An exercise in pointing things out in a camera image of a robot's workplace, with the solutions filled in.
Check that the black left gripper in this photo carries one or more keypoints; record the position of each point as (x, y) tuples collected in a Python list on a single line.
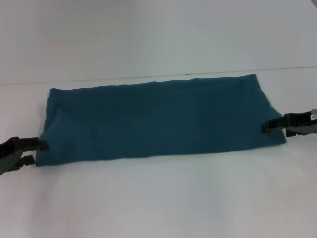
[(8, 155)]

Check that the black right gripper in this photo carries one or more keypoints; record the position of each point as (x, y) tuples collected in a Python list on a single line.
[(303, 125)]

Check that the teal t-shirt with FREE print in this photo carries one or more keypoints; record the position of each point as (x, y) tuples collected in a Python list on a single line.
[(161, 119)]

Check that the silver plug on right gripper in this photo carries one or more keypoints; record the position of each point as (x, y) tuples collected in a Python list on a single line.
[(314, 110)]

